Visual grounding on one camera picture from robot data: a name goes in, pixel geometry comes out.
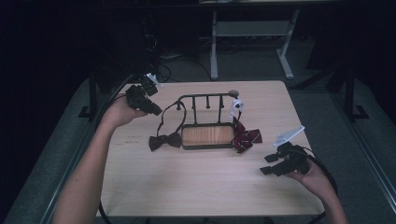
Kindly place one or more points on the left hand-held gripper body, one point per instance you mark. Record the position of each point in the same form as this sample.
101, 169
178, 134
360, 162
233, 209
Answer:
138, 98

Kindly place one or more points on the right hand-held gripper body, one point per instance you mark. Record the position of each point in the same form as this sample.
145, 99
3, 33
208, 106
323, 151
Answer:
292, 161

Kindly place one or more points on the black bow tie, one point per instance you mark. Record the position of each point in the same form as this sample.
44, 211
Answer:
163, 140

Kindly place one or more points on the red striped bow tie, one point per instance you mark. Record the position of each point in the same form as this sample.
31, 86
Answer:
244, 138

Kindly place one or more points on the black rack with wooden tray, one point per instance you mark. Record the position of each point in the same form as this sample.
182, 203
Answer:
208, 136

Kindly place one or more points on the person's left hand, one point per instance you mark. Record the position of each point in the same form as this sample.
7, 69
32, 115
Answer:
120, 112

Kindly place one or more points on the person's right hand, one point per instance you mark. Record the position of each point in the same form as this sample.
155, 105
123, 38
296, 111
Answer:
311, 182

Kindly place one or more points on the black metal stand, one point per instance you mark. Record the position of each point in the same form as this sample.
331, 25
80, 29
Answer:
92, 96
350, 93

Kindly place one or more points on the white metal desk frame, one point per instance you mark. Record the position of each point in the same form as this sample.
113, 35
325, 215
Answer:
250, 28

